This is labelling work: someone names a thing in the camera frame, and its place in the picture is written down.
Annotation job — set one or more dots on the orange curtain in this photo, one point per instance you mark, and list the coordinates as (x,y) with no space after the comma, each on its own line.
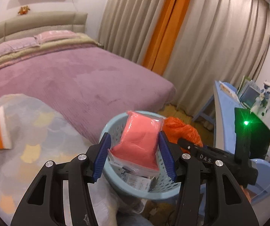
(165,34)

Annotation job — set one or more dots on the light blue desk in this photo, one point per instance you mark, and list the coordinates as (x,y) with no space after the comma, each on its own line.
(225,138)

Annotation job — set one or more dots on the person right hand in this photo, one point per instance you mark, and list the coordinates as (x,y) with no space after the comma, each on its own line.
(246,192)

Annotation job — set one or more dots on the lilac pillow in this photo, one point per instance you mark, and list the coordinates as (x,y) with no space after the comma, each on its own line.
(17,45)

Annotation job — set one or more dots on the small white carton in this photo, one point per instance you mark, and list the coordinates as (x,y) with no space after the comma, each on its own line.
(138,182)

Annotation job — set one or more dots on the pink pillow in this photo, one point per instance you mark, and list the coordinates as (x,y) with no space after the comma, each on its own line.
(54,35)

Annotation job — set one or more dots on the beige padded headboard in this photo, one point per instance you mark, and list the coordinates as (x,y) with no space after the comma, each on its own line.
(36,23)

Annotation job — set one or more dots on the pastel leaf pattern blanket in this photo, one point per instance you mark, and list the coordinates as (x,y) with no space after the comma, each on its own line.
(38,134)

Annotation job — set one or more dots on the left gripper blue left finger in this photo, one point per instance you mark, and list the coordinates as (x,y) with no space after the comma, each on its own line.
(100,158)

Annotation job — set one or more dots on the orange plastic bag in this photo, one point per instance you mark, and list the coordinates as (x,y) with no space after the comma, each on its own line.
(175,128)

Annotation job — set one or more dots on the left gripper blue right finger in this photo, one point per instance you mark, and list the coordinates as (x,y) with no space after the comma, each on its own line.
(167,157)

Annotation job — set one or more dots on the light blue perforated basket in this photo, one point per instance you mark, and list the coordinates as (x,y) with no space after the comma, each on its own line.
(162,187)

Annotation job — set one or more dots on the orange plush toy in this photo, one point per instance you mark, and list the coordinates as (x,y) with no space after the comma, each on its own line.
(24,10)

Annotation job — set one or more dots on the purple covered bed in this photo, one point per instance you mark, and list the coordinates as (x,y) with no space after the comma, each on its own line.
(85,83)

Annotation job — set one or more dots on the beige curtain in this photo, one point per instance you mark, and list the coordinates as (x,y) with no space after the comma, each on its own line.
(218,40)

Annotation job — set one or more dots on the pink packet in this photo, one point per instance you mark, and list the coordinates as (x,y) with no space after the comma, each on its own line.
(136,152)

